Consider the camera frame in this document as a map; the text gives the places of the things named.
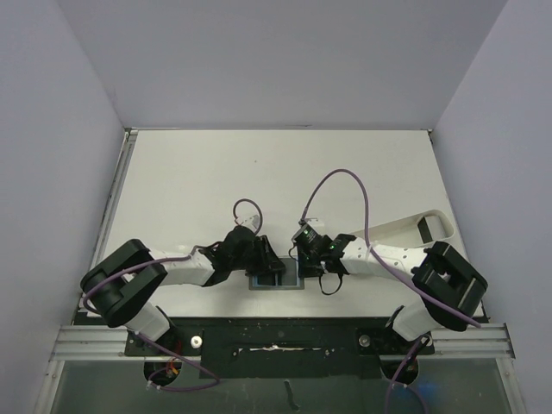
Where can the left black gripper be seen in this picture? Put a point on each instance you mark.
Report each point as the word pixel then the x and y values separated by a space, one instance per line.
pixel 267 260

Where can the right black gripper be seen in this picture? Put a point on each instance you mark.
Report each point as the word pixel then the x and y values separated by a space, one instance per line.
pixel 304 262

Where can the grey card holder wallet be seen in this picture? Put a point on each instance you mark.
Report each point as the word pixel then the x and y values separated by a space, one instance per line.
pixel 291 266

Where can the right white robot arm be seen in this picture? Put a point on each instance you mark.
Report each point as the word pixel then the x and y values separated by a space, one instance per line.
pixel 450 290

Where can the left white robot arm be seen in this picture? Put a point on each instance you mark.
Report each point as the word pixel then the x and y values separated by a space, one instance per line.
pixel 119 288

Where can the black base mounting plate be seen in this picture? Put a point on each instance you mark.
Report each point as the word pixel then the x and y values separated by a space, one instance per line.
pixel 292 348

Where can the white plastic tray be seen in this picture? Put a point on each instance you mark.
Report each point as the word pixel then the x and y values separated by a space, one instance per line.
pixel 404 233

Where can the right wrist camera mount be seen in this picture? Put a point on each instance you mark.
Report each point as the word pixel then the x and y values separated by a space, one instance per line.
pixel 314 222

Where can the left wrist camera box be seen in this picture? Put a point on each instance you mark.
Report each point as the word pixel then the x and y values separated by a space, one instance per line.
pixel 251 222

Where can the aluminium rail frame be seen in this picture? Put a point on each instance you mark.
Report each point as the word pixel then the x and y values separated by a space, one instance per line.
pixel 176 186

